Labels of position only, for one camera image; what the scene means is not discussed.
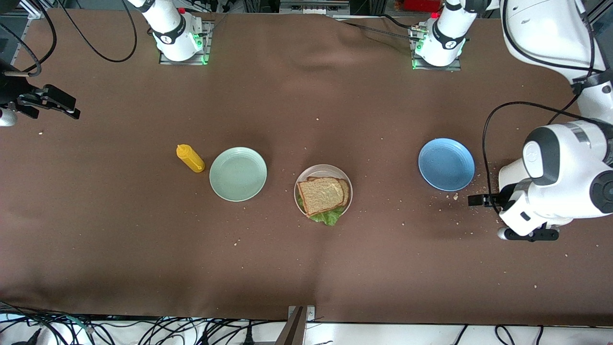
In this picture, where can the silver metal bracket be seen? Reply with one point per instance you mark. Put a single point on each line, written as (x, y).
(310, 312)

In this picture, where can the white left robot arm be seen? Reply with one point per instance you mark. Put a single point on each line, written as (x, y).
(565, 182)

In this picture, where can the brown table cloth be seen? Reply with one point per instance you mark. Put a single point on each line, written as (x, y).
(306, 268)

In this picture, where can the aluminium frame profile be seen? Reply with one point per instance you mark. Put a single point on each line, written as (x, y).
(36, 8)

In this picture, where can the white toaster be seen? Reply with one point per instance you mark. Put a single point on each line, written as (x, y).
(510, 175)

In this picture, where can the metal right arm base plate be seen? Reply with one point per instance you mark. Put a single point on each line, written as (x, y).
(207, 48)

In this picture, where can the grey equipment box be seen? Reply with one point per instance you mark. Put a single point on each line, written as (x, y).
(313, 5)

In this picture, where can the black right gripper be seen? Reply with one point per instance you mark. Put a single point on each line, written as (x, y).
(10, 90)

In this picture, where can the blue plate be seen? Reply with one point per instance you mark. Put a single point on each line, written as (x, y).
(446, 164)

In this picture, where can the green lettuce leaf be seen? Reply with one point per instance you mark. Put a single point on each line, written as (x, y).
(328, 219)

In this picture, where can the red box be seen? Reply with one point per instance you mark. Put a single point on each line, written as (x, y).
(421, 5)

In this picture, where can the brown bread slice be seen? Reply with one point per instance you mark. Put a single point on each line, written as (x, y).
(346, 191)
(321, 195)

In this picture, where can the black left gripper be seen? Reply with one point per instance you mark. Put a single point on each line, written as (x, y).
(489, 199)

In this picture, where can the beige plate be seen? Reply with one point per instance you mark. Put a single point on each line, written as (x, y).
(323, 170)

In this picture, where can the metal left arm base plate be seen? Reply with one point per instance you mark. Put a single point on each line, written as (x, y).
(457, 67)

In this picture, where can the light green plate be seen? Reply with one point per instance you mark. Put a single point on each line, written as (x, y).
(238, 174)

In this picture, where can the yellow squeeze bottle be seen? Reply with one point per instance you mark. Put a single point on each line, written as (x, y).
(191, 160)

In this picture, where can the dark grey metal bar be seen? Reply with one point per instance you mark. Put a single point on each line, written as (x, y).
(293, 330)

